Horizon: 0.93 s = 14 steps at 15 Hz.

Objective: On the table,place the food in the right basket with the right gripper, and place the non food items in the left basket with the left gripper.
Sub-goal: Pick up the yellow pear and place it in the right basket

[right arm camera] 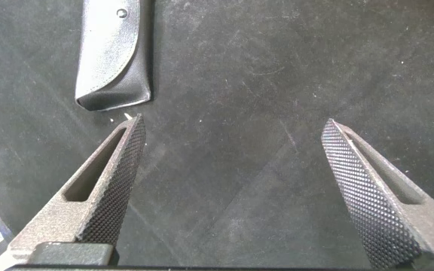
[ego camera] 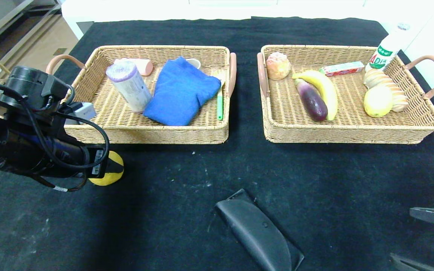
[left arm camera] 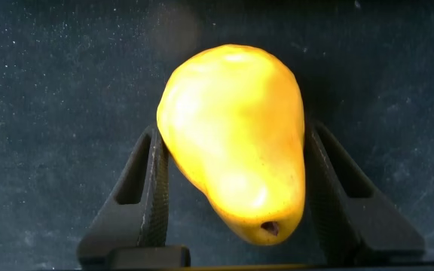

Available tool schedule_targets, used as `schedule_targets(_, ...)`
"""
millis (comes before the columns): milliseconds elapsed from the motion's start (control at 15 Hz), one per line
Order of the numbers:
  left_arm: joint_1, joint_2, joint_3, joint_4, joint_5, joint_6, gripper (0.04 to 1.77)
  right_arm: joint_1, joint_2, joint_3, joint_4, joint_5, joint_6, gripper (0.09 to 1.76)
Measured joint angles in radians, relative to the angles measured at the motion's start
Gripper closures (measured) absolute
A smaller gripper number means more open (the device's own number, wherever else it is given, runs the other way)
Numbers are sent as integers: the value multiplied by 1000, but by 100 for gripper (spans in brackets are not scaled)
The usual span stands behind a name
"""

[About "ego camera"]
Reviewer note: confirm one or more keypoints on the green and red candy box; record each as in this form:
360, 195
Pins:
341, 69

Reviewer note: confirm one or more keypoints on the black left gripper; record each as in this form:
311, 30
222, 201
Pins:
98, 162

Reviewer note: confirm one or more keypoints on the yellow toy banana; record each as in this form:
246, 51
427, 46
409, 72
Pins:
324, 86

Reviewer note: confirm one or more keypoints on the pink toy bun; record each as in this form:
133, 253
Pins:
278, 66

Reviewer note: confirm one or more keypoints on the white milk drink bottle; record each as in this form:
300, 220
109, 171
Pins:
388, 47

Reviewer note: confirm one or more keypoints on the grey shelf unit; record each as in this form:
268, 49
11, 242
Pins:
17, 26

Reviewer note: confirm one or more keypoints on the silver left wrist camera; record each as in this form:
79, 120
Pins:
83, 111

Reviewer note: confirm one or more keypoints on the yellow toy pear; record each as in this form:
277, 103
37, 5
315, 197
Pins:
107, 180

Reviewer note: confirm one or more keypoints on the blue microfibre cloth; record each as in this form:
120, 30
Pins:
179, 90

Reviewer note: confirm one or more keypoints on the pink plastic bottle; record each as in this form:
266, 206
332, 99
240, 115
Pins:
144, 67

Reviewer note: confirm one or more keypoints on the purple toy eggplant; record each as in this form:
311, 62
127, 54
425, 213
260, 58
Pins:
311, 101

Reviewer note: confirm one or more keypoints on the black leather pouch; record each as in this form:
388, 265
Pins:
258, 233

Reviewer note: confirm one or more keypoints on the striped toy bread loaf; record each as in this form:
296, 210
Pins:
381, 79

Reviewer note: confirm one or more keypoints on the beige ceramic cup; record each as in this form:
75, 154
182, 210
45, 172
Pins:
195, 62

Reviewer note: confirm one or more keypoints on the yellow toy lemon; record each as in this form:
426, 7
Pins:
378, 101

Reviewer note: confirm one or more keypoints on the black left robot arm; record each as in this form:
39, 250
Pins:
17, 143

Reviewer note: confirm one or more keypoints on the purple garbage bag roll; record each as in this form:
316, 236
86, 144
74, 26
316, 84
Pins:
130, 88

